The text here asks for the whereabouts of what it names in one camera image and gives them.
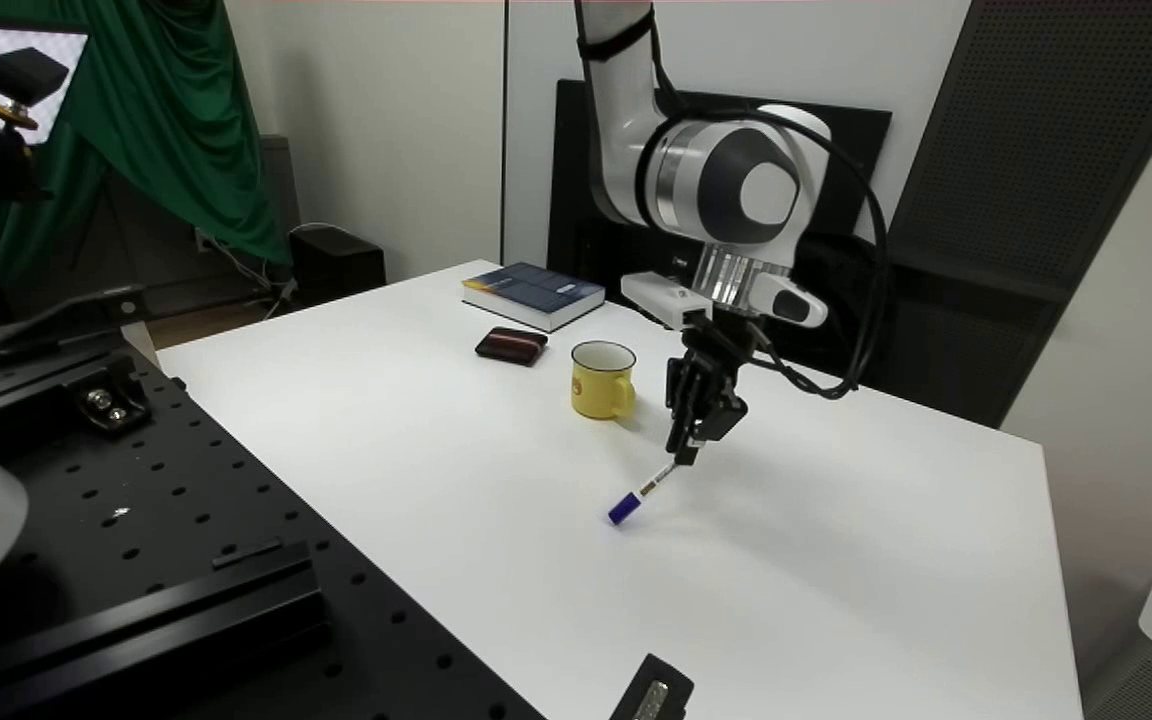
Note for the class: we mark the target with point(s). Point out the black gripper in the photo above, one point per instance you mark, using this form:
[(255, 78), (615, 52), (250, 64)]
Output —
[(712, 351)]

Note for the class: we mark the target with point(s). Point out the yellow enamel mug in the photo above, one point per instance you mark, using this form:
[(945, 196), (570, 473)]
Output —
[(597, 391)]

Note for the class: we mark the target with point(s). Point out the white marker with blue cap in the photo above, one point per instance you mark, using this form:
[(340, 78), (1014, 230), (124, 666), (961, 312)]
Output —
[(625, 505)]

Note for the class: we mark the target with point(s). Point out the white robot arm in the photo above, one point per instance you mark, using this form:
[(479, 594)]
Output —
[(736, 182)]

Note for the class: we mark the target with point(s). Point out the black office chair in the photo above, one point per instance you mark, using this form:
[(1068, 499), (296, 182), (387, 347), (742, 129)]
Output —
[(856, 333)]

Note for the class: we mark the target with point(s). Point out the black wallet with red stripe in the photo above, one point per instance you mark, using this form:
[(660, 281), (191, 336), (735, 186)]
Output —
[(509, 347)]

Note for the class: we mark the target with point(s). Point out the blue hardcover book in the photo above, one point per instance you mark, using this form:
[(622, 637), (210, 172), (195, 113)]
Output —
[(528, 291)]

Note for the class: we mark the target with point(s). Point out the large black board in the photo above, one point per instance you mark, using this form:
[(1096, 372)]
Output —
[(578, 163)]

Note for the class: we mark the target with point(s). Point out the black table clamp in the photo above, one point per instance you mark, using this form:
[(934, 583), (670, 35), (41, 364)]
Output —
[(651, 692)]

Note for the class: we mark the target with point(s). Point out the black speaker box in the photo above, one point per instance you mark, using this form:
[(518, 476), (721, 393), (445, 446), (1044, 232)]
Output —
[(338, 260)]

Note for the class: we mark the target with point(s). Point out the dark grey partition panel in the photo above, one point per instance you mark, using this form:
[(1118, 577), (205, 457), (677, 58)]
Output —
[(1042, 163)]

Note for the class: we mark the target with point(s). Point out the black perforated breadboard base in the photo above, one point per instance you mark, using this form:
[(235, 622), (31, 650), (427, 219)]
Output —
[(179, 505)]

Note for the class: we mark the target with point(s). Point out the green curtain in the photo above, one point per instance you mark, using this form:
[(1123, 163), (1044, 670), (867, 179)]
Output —
[(161, 121)]

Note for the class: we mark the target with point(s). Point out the black lever clamp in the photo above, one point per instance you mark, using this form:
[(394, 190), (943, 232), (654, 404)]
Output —
[(62, 326)]

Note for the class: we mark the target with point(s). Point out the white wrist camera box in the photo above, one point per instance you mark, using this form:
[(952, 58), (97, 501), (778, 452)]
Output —
[(658, 297)]

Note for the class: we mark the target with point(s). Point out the small black metal bracket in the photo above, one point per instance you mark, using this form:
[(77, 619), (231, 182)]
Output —
[(111, 402)]

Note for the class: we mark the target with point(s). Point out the black aluminium rail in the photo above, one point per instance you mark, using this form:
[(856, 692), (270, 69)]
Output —
[(138, 633)]

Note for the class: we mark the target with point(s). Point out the black camera on stand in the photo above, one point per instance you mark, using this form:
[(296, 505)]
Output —
[(18, 74)]

